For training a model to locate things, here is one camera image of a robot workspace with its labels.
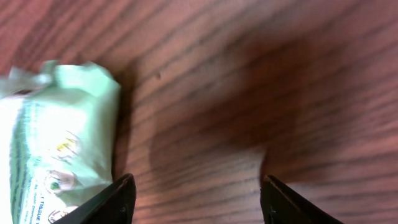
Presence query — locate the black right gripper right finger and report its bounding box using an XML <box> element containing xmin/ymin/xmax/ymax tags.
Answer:
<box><xmin>260</xmin><ymin>175</ymin><xmax>342</xmax><ymax>224</ymax></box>

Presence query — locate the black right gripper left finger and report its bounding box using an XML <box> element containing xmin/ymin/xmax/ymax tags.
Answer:
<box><xmin>54</xmin><ymin>174</ymin><xmax>136</xmax><ymax>224</ymax></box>

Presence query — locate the light teal snack packet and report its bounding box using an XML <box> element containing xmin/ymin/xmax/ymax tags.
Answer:
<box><xmin>1</xmin><ymin>60</ymin><xmax>120</xmax><ymax>223</ymax></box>

